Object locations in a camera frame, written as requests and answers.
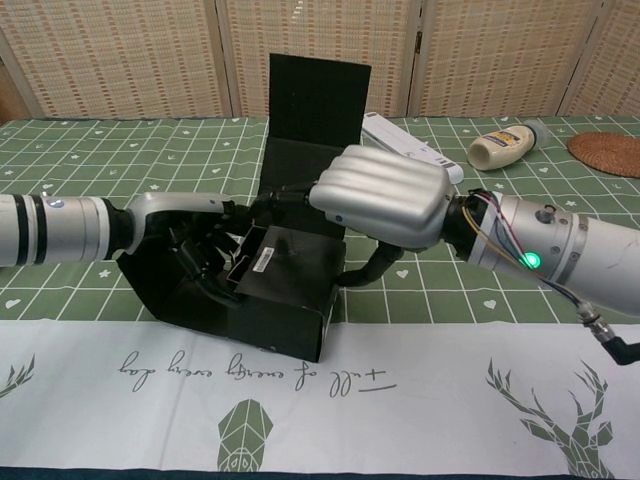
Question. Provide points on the bamboo folding screen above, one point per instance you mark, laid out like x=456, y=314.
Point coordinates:
x=125, y=50

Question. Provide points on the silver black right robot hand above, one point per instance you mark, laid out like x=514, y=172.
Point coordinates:
x=385, y=195

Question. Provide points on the black cardboard folding box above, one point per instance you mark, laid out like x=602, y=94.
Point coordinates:
x=280, y=310

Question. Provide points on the green grid deer tablecloth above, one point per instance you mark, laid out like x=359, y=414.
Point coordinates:
x=450, y=310

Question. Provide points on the round woven rattan coaster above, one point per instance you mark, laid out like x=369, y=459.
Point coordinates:
x=610, y=155

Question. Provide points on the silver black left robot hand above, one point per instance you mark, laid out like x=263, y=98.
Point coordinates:
x=190, y=200

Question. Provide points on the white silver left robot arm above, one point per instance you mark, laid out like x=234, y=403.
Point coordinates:
x=60, y=230

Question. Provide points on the cream mayonnaise squeeze bottle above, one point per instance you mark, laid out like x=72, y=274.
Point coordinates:
x=500, y=145

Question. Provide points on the white folding stand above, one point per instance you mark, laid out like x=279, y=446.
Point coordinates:
x=400, y=137

